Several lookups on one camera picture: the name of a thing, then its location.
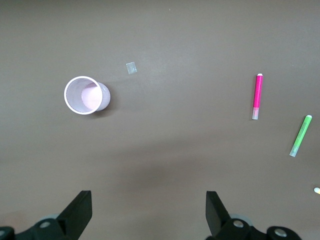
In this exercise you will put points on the pink plastic cup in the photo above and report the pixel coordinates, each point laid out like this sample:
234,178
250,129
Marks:
86,96

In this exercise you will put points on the green marker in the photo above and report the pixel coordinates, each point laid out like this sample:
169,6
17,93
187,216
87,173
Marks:
301,135

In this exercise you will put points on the yellow marker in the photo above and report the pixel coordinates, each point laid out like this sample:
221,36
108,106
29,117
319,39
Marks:
317,191

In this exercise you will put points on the pink marker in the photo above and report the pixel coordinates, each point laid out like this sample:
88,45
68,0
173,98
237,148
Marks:
258,92

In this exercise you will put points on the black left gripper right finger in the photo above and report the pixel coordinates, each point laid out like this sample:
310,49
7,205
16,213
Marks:
216,215

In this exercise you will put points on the small clear tape piece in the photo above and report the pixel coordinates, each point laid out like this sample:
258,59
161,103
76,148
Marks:
131,68

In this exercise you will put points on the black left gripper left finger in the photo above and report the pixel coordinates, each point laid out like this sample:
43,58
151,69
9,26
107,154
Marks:
78,212

